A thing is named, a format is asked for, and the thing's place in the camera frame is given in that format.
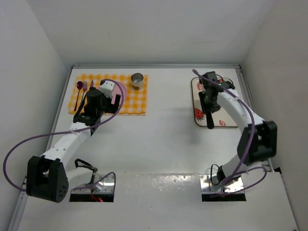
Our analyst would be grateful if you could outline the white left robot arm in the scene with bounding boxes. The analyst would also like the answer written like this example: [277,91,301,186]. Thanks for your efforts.
[26,87,123,203]

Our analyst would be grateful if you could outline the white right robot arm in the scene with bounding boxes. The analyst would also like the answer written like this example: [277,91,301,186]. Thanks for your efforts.
[199,86,278,186]

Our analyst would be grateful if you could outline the purple fork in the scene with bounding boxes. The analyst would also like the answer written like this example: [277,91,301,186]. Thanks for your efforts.
[81,80,88,101]

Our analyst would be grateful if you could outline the strawberry print tray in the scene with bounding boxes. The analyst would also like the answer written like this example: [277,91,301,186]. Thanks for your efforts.
[191,77,238,128]

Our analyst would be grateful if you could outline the purple spoon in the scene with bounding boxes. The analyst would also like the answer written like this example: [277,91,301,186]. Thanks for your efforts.
[74,81,83,111]

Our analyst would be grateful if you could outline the pink plate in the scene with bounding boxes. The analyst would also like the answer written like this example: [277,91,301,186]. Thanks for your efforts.
[112,82,127,104]

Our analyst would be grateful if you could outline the orange checkered cloth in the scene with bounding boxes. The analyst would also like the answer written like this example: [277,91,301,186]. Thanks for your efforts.
[76,73,148,115]

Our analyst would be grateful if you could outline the metal cup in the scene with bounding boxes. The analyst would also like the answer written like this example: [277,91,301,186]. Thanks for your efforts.
[131,73,144,90]

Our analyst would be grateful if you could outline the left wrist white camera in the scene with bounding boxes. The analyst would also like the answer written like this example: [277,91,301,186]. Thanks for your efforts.
[99,80,115,99]

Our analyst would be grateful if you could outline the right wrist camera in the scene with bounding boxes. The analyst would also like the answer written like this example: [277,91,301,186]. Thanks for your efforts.
[199,71,235,90]

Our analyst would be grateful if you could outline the aluminium frame rail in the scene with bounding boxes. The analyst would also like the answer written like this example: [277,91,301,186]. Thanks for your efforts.
[72,64,241,69]

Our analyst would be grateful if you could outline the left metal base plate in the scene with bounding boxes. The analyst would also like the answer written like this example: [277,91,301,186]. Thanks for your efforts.
[74,172,116,193]

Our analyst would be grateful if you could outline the metal base plate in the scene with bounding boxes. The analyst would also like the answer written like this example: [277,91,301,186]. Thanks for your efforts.
[199,174,244,194]
[74,172,116,193]

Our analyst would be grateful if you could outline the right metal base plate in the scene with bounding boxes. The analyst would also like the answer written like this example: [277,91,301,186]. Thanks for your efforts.
[199,174,244,194]

